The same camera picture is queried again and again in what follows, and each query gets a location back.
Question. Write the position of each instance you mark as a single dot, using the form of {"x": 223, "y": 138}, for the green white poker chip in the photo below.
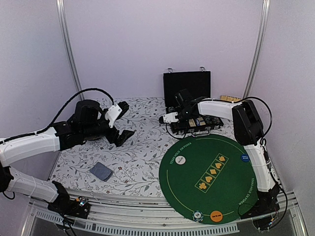
{"x": 197, "y": 216}

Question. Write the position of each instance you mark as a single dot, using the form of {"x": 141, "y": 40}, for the white dealer button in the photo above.
{"x": 180, "y": 160}

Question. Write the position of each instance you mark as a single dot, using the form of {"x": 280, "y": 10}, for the left aluminium frame post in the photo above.
{"x": 66, "y": 40}

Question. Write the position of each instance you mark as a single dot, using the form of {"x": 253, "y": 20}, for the poker chip row far right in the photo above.
{"x": 215, "y": 121}

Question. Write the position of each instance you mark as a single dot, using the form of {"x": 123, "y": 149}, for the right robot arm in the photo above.
{"x": 248, "y": 131}

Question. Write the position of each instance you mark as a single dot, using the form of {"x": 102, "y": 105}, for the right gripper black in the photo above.
{"x": 183, "y": 126}

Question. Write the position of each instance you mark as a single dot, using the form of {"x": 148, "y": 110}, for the front aluminium rail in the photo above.
{"x": 115, "y": 215}

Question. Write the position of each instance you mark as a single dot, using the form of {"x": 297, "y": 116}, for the playing card deck box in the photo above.
{"x": 198, "y": 121}

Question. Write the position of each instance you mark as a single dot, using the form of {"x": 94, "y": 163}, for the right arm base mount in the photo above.
{"x": 266, "y": 203}

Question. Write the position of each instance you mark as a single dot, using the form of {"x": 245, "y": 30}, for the green round poker mat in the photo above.
{"x": 213, "y": 178}

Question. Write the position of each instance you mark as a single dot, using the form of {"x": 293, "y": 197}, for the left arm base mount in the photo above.
{"x": 63, "y": 205}

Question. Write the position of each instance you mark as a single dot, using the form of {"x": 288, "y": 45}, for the aluminium frame post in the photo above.
{"x": 258, "y": 47}
{"x": 66, "y": 40}

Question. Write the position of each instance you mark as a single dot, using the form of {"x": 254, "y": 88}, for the right aluminium frame post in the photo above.
{"x": 258, "y": 47}

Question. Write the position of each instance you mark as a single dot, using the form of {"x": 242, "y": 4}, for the blue small blind button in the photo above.
{"x": 245, "y": 158}

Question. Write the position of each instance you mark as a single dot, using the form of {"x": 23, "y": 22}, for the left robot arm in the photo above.
{"x": 89, "y": 122}

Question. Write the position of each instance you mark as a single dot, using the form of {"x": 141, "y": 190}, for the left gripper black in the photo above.
{"x": 122, "y": 138}

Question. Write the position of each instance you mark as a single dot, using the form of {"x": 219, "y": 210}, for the woven bamboo tray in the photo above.
{"x": 229, "y": 98}

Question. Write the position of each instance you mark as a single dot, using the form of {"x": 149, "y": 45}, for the poker chip row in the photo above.
{"x": 208, "y": 119}
{"x": 215, "y": 121}

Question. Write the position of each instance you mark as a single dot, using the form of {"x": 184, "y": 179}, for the black poker chip case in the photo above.
{"x": 198, "y": 83}

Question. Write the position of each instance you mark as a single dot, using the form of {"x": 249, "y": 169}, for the blue grey cloth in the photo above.
{"x": 101, "y": 171}

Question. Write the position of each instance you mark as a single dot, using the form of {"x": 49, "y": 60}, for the orange big blind button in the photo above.
{"x": 216, "y": 216}

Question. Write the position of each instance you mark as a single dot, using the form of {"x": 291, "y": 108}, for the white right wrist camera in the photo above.
{"x": 169, "y": 118}

